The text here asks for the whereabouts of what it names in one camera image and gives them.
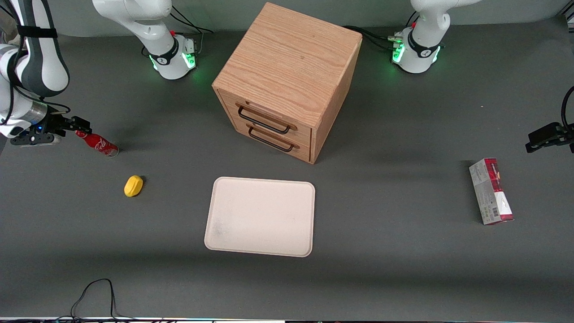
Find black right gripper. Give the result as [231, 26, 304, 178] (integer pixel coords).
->
[43, 114, 92, 135]

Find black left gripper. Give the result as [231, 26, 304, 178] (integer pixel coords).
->
[526, 122, 574, 154]

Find red coke bottle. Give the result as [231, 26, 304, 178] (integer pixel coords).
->
[75, 130, 120, 158]

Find beige plastic tray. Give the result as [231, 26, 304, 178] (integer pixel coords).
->
[204, 176, 316, 258]

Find grey and red carton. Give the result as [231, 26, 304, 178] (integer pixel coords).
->
[469, 157, 514, 226]

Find yellow lemon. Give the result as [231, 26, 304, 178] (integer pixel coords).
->
[124, 175, 144, 198]

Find wooden drawer cabinet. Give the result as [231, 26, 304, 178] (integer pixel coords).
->
[212, 2, 363, 165]

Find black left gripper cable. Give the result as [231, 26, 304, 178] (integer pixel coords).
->
[561, 85, 574, 131]

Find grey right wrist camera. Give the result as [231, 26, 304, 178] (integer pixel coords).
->
[10, 133, 61, 147]

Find black right arm base cables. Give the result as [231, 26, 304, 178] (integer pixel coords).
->
[170, 6, 213, 57]

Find black arm base cables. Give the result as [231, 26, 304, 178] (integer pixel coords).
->
[170, 6, 213, 57]
[343, 11, 420, 51]

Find thin black looped cable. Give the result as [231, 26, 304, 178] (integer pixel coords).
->
[56, 278, 135, 322]

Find long black drawer handle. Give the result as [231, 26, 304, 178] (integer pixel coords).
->
[236, 104, 297, 135]

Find black left arm base cables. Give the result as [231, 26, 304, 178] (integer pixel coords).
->
[343, 11, 420, 51]

